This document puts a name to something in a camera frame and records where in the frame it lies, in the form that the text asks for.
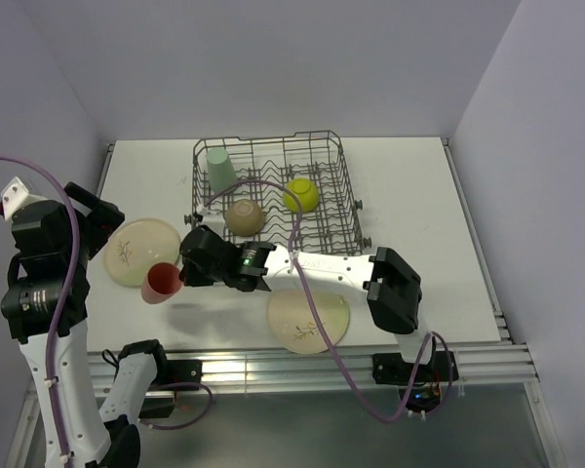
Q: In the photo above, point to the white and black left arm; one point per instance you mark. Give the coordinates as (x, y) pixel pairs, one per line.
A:
(45, 307)

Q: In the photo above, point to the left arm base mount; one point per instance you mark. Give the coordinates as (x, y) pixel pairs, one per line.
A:
(181, 376)

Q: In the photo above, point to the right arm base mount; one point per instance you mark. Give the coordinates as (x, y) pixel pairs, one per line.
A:
(426, 394)

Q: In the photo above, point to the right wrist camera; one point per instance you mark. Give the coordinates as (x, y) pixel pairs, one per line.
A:
(214, 219)

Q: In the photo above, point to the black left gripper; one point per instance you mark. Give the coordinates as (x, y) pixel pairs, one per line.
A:
(101, 220)

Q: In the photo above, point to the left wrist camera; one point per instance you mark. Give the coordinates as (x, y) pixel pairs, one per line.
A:
(16, 195)

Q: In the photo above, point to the pale green cup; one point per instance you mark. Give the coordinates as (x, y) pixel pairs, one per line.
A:
(221, 173)

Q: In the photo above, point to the aluminium rail frame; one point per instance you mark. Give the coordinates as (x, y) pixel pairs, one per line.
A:
(276, 409)

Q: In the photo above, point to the black bowl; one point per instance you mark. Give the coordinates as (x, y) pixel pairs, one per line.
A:
(244, 218)

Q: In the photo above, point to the grey wire dish rack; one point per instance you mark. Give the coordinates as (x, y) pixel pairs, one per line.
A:
(332, 228)

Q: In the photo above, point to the large pink green plate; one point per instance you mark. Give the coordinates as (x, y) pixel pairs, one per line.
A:
(290, 320)

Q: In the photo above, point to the lime green bowl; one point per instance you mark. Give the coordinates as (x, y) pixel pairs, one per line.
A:
(306, 192)

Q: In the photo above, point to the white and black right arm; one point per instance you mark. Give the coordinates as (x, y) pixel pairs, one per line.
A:
(383, 282)

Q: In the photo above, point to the pink cup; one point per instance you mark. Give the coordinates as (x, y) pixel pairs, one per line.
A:
(160, 283)

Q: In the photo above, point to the small cream plate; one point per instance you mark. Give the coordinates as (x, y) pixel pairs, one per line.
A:
(137, 246)

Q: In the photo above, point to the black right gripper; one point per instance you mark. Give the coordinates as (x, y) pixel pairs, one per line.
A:
(192, 278)

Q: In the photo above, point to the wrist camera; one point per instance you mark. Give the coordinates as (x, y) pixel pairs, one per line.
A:
(16, 195)
(214, 219)

